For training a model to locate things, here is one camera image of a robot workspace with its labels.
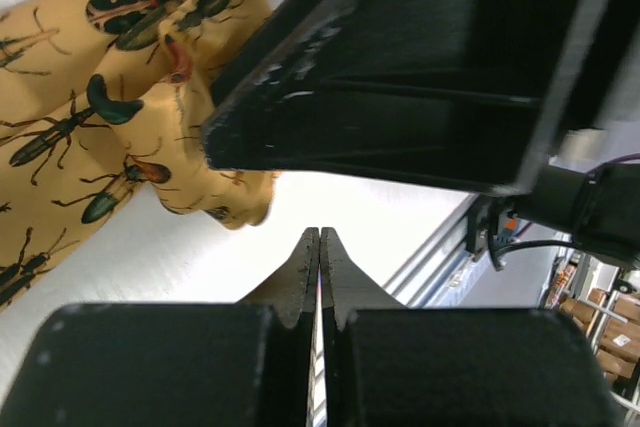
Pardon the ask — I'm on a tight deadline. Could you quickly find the yellow beetle print tie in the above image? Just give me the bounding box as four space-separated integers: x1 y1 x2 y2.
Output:
1 0 274 307

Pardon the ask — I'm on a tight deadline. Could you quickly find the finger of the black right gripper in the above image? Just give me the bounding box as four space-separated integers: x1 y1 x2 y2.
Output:
202 0 581 195

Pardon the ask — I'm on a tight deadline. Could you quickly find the aluminium mounting rail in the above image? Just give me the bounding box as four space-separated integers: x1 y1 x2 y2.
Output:
383 195 476 308

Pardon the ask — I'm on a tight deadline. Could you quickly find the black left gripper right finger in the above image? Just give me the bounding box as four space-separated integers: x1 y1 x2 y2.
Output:
319 228 623 426

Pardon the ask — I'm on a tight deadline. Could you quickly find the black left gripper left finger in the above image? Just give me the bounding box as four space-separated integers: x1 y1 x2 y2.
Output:
1 228 320 426

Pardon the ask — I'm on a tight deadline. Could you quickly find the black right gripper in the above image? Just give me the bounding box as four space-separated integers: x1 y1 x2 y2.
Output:
524 0 639 190

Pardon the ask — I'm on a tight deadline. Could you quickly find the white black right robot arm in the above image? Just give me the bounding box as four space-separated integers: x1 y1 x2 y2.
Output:
203 0 639 267

